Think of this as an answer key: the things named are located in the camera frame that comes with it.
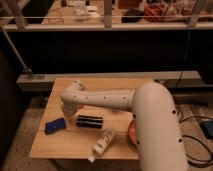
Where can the black striped brush block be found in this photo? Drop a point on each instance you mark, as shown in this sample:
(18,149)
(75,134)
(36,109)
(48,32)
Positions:
(89,121)

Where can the blue floor device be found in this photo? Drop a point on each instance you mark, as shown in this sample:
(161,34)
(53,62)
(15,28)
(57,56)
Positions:
(207,128)

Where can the metal frame rail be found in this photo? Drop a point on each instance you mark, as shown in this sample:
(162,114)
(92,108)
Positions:
(105,15)

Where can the blue eraser block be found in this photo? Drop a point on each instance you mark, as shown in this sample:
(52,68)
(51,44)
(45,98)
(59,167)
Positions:
(54,126)

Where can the diagonal metal strut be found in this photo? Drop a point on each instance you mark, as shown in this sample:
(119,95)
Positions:
(26,69)

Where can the white tube bottle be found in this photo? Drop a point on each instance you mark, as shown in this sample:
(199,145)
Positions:
(102,144)

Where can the wooden table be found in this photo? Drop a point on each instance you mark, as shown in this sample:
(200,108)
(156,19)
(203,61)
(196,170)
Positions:
(76,142)

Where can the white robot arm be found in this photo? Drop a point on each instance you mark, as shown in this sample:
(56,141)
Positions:
(158,135)

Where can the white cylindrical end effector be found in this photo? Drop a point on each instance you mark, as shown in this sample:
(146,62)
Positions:
(70,117)

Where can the orange round plate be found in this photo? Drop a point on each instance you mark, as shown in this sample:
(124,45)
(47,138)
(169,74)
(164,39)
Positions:
(132,133)

